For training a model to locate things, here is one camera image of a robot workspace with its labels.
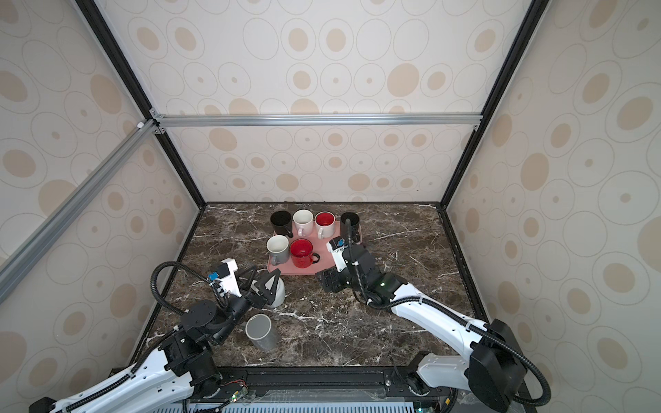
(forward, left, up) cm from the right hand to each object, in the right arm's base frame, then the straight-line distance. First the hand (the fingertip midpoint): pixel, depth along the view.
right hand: (335, 267), depth 80 cm
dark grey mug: (-18, +21, -5) cm, 28 cm away
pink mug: (+24, +14, -6) cm, 29 cm away
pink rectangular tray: (+18, +7, -14) cm, 24 cm away
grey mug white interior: (+11, +22, -6) cm, 25 cm away
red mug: (+13, +14, -11) cm, 22 cm away
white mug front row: (+28, +6, -11) cm, 30 cm away
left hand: (-8, +14, +11) cm, 20 cm away
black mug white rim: (+28, -6, -8) cm, 30 cm away
